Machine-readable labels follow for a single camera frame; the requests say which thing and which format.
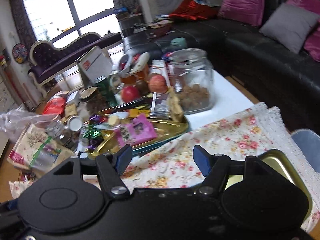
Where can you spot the glass jar dark contents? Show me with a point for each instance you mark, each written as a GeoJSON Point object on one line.
{"type": "Point", "coordinates": [56, 132]}

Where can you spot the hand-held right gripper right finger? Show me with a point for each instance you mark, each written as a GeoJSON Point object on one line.
{"type": "Point", "coordinates": [202, 160]}

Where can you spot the white cardboard box red label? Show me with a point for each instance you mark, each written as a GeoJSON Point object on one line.
{"type": "Point", "coordinates": [97, 62]}

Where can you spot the small beige box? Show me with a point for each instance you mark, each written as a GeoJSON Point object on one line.
{"type": "Point", "coordinates": [71, 110]}

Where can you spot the large pink cushion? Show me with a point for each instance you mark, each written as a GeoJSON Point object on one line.
{"type": "Point", "coordinates": [242, 0]}

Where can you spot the tan snack packets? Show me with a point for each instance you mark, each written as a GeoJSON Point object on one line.
{"type": "Point", "coordinates": [175, 107]}

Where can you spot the teal cup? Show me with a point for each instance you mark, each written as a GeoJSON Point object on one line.
{"type": "Point", "coordinates": [178, 42]}

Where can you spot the dark brown fruit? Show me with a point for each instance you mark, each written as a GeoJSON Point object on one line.
{"type": "Point", "coordinates": [143, 86]}

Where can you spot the silver dark snack packet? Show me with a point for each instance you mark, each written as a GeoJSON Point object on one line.
{"type": "Point", "coordinates": [161, 105]}

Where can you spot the grey cushion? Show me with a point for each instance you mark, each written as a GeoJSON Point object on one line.
{"type": "Point", "coordinates": [287, 27]}

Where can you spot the window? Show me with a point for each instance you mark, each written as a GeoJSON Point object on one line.
{"type": "Point", "coordinates": [45, 10]}

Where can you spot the orange plastic container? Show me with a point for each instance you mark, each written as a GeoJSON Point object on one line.
{"type": "Point", "coordinates": [136, 75]}

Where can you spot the gold tin lid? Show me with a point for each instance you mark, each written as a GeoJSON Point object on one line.
{"type": "Point", "coordinates": [275, 165]}

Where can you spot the red cloth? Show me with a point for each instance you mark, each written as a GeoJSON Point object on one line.
{"type": "Point", "coordinates": [190, 8]}

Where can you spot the beige tree-print snack bag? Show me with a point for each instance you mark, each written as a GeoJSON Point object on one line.
{"type": "Point", "coordinates": [32, 140]}

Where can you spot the red apple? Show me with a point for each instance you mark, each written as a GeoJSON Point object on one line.
{"type": "Point", "coordinates": [130, 93]}

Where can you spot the dark patterned curtain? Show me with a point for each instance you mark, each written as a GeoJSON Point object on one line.
{"type": "Point", "coordinates": [22, 25]}

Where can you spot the purple chaise longue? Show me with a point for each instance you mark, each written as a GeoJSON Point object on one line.
{"type": "Point", "coordinates": [57, 57]}

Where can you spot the red drink carton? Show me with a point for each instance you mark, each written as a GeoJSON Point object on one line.
{"type": "Point", "coordinates": [172, 72]}

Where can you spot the pink snack packet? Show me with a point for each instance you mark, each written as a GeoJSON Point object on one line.
{"type": "Point", "coordinates": [140, 130]}

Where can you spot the round colourful wall decoration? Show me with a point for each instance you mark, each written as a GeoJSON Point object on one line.
{"type": "Point", "coordinates": [19, 53]}

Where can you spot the pile of wrapped candies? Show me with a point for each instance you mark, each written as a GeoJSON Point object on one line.
{"type": "Point", "coordinates": [96, 130]}

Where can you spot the clear plastic bag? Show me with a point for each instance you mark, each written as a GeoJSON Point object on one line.
{"type": "Point", "coordinates": [15, 120]}

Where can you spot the large glass jar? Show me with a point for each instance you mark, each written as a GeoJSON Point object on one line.
{"type": "Point", "coordinates": [197, 67]}

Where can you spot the orange snack bag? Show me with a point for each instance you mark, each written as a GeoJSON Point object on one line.
{"type": "Point", "coordinates": [53, 106]}

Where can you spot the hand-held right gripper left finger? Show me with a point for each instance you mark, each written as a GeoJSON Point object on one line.
{"type": "Point", "coordinates": [124, 158]}

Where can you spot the small jar silver lid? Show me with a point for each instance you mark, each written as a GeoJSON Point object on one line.
{"type": "Point", "coordinates": [75, 123]}

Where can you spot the green drink can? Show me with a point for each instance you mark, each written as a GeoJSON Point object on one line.
{"type": "Point", "coordinates": [106, 92]}

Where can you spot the jar with wooden lid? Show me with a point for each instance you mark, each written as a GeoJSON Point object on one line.
{"type": "Point", "coordinates": [88, 92]}

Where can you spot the black leather sofa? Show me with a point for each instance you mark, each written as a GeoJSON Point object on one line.
{"type": "Point", "coordinates": [250, 42]}

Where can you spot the pile of walnuts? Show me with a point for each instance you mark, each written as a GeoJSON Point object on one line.
{"type": "Point", "coordinates": [195, 97]}

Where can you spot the black pen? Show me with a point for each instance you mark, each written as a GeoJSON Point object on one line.
{"type": "Point", "coordinates": [132, 103]}

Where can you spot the floral tablecloth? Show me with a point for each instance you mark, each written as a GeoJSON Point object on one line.
{"type": "Point", "coordinates": [225, 135]}

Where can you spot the orange-red apple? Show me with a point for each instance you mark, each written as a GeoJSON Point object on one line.
{"type": "Point", "coordinates": [158, 83]}

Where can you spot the gold tin tray teal rim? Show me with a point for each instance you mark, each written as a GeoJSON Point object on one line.
{"type": "Point", "coordinates": [172, 130]}

